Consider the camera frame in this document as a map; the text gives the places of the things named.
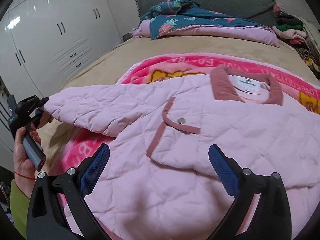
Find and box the pink printed blanket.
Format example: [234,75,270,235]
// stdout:
[47,52,320,233]

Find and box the bed with beige sheet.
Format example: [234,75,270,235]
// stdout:
[35,34,320,155]

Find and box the pile of mixed clothes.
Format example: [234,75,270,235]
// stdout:
[271,2,320,80]

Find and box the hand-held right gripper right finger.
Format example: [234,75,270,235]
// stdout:
[208,144,292,240]

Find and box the pink quilted jacket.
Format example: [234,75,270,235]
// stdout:
[41,65,320,240]

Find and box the person's left hand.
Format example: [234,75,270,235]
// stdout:
[12,126,43,180]

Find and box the white wardrobe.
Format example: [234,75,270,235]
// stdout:
[0,0,130,155]

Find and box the grey padded headboard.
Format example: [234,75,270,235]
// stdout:
[135,0,278,28]

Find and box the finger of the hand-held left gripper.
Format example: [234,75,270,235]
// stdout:
[30,108,43,132]
[29,96,50,108]

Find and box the red string bracelet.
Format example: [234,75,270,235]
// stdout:
[14,171,35,181]

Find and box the person's left forearm green sleeve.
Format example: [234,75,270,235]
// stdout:
[10,177,32,240]

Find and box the teal floral pink duvet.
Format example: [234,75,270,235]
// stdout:
[131,0,280,48]

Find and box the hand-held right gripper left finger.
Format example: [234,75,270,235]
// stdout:
[26,144,111,240]

